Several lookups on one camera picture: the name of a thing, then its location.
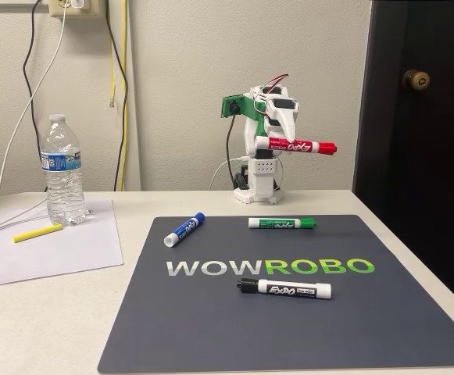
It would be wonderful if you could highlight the red Expo marker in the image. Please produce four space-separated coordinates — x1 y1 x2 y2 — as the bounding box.
254 134 338 156

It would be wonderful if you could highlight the green Expo marker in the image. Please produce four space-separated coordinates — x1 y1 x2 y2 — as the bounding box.
248 216 317 231

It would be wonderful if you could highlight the blue Expo marker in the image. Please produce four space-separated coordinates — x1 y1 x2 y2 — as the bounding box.
163 212 206 249

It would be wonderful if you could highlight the black Expo marker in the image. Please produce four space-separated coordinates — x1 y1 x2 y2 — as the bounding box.
236 277 334 302

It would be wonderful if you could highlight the brass door knob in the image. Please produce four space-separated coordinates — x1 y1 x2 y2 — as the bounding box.
401 69 431 91

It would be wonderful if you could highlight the dark brown door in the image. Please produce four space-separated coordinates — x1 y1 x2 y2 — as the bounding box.
352 0 454 318

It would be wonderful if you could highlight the dark grey WOWROBO mat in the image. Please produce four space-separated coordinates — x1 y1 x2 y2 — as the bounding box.
96 214 454 374

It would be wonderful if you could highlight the clear plastic water bottle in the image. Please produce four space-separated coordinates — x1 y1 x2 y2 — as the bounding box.
39 113 88 227

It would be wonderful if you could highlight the white paper sheet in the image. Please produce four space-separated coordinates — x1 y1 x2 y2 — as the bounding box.
0 197 125 290

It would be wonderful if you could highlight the yellow highlighter pen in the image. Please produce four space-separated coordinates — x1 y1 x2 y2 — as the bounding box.
12 223 63 245

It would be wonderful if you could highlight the red black servo wire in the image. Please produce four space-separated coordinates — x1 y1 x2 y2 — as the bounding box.
258 73 291 97

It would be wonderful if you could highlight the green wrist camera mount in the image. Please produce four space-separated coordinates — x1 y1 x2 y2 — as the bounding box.
221 92 269 136

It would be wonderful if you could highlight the black camera cable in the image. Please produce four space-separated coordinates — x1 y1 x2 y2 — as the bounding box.
225 114 239 191

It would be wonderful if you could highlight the white cable at robot base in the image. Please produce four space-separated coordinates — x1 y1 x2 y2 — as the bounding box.
209 155 248 191

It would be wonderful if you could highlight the yellow cable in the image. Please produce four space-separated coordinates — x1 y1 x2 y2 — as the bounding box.
109 0 130 192

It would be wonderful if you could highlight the black wall cable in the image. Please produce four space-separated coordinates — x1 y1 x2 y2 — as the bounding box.
23 0 48 192
104 0 128 192

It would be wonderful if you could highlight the beige wall outlet plate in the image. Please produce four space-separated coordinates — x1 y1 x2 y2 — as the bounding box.
47 0 105 20

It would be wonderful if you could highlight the long white charger cable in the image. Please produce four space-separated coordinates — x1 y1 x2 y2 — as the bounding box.
0 0 72 251

